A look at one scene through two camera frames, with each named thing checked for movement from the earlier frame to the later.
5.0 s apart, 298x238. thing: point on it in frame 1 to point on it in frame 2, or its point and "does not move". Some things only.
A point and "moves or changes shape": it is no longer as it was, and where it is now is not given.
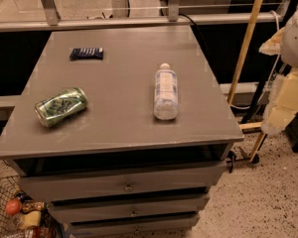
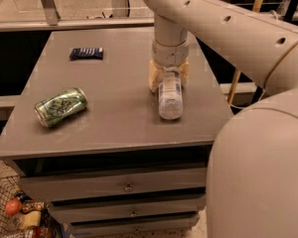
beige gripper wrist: (296, 40) to (170, 55)
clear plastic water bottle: (166, 93) moves or changes shape
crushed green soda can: (53, 109) does not move
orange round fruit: (13, 206) does not move
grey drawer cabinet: (124, 132) does not move
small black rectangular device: (85, 53) does not move
